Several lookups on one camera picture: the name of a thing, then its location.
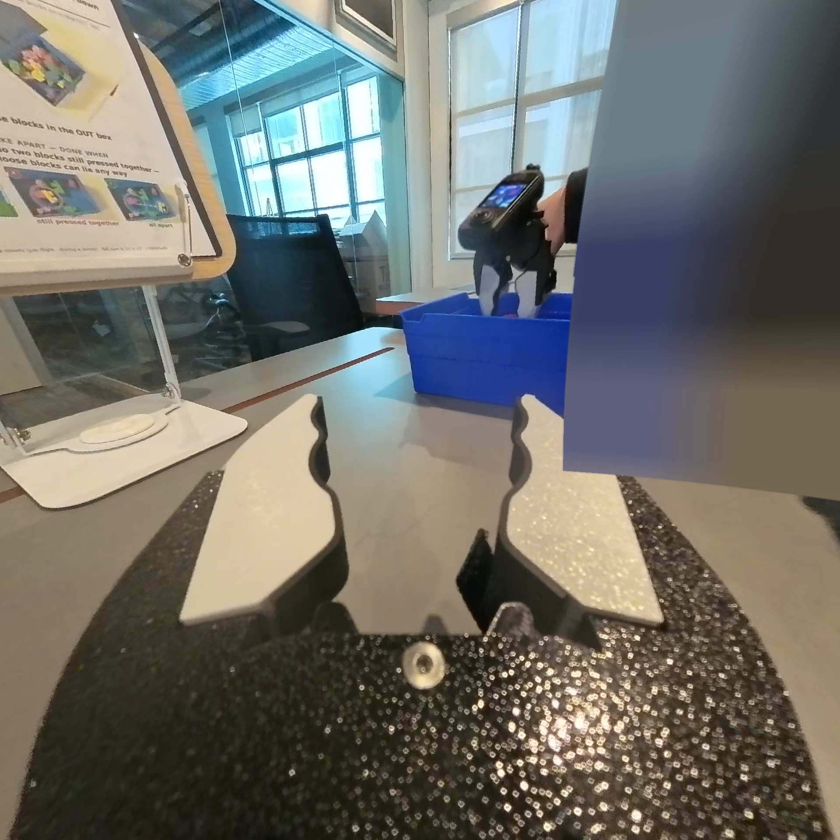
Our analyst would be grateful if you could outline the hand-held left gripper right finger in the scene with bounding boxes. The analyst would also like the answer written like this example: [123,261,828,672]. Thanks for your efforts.
[492,395,666,636]

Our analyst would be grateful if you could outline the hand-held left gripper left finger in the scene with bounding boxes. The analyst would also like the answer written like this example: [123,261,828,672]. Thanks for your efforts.
[178,395,349,636]

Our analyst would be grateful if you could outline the blue plastic bin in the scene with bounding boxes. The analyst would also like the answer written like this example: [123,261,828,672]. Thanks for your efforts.
[400,292,573,417]

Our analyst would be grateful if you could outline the person's right forearm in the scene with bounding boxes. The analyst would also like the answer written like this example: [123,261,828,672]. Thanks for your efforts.
[563,167,589,245]

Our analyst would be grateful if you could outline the person's right hand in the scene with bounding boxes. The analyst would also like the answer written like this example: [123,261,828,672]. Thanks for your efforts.
[537,186,569,258]

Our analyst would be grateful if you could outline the light wooden desk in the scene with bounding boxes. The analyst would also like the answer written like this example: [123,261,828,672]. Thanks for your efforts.
[375,285,476,326]

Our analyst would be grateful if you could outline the large white-framed window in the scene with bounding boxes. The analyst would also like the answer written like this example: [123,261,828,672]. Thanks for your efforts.
[448,0,614,260]

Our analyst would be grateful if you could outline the cardboard boxes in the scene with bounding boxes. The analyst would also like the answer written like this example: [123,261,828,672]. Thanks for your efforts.
[338,210,392,303]

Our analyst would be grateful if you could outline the white round disc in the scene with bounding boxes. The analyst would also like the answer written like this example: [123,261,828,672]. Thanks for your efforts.
[79,415,169,448]

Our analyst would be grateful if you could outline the black mesh office chair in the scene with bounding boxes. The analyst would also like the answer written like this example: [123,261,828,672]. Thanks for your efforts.
[225,213,366,363]

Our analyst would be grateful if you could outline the clear acrylic stand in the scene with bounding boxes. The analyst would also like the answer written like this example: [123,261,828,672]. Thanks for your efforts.
[0,282,183,455]

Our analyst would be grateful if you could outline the dark-framed paned window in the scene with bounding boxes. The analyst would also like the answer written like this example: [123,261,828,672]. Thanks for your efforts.
[226,75,388,227]

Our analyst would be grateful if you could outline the wooden display board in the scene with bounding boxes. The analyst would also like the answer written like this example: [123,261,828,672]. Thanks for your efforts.
[0,42,238,290]

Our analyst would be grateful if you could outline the printed instruction sheet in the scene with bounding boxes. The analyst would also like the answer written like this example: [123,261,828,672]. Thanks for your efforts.
[0,0,223,260]

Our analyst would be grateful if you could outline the framed wall picture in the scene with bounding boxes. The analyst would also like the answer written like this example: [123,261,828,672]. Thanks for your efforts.
[335,0,399,51]

